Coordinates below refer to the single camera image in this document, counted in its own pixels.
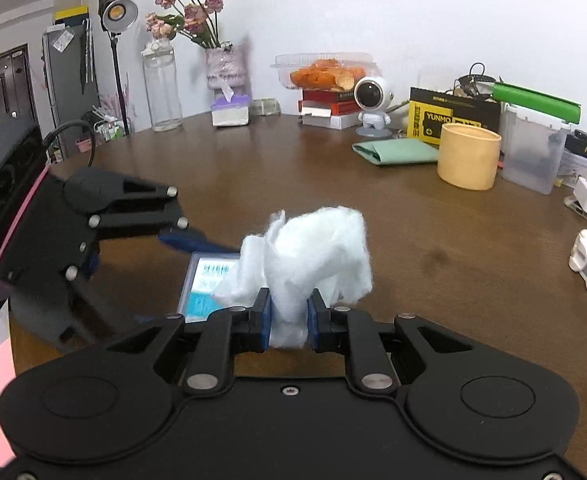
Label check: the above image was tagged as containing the clear plastic floss box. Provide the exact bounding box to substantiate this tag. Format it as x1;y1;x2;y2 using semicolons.
177;252;240;323

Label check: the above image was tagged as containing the white tissue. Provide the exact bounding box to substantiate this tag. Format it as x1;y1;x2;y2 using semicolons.
213;206;373;349

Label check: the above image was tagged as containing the clear container of oranges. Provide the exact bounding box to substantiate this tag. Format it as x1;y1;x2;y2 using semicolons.
272;52;380;92

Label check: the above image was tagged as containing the purple white tissue pack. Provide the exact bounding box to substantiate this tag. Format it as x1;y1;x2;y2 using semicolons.
211;87;251;128

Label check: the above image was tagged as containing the grey metal cabinet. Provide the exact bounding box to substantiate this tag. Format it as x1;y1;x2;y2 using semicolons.
42;18;99;127

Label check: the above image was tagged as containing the clear glass jar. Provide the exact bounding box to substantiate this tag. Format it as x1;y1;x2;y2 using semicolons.
141;38;182;132

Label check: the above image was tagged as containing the lilac flower vase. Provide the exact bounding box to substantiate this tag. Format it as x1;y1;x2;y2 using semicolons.
205;44;248;90

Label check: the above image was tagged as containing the dark brown door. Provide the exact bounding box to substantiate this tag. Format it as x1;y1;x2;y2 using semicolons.
0;44;37;120

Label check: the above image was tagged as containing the green folded cloth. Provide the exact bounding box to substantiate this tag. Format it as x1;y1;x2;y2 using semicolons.
352;138;439;166

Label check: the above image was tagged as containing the red white box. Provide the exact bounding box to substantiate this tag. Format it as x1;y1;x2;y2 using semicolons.
298;90;362;130

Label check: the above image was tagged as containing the yellow ceramic mug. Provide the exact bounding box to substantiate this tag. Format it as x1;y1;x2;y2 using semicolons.
437;122;502;191

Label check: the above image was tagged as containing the pink flower bouquet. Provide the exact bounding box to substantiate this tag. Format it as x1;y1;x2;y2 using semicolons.
146;0;224;50

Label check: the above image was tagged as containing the white astronaut robot toy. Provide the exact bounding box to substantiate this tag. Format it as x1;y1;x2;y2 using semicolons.
354;76;393;139

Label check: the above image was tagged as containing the yellow black cardboard box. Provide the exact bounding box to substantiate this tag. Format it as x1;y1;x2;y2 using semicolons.
407;87;501;148

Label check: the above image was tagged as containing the studio lamp on stand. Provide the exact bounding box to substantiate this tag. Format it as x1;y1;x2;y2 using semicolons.
98;0;138;136

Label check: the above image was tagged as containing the keys and glasses bundle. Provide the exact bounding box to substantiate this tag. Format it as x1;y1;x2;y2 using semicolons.
453;62;496;101

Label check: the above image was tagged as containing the green handled clear container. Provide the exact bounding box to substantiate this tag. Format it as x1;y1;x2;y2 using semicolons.
492;82;582;195

